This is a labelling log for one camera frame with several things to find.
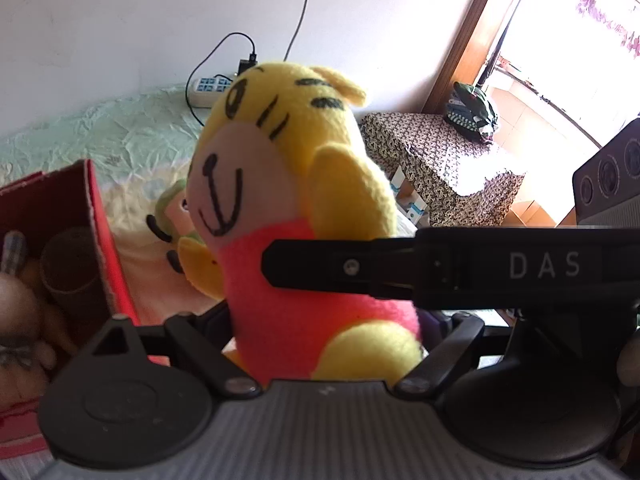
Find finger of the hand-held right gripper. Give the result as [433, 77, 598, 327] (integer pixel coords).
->
[261, 237, 419, 304]

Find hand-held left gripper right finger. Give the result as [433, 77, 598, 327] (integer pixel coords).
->
[395, 310, 521, 402]

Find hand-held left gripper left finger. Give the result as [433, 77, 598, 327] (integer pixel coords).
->
[95, 302, 261, 401]

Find yellow plush tiger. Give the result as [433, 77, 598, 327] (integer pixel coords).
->
[177, 61, 425, 386]

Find green plush toy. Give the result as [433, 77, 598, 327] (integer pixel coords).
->
[146, 178, 212, 274]

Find red cardboard box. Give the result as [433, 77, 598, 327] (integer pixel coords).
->
[0, 159, 170, 459]

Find person's right hand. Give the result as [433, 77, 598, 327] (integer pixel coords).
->
[616, 337, 640, 389]

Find patterned cloth-covered table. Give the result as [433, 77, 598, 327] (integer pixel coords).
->
[359, 111, 526, 229]

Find dark green bag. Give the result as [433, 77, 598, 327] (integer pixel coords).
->
[445, 81, 500, 146]

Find white power strip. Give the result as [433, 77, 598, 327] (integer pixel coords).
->
[186, 75, 236, 109]

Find green cartoon bed sheet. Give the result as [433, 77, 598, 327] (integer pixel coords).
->
[0, 82, 237, 322]

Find floral curtain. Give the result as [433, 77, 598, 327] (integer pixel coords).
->
[567, 0, 640, 61]

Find wooden door frame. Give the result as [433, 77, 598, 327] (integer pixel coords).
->
[422, 0, 527, 117]

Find black charger cable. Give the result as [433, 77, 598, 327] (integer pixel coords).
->
[187, 32, 258, 127]

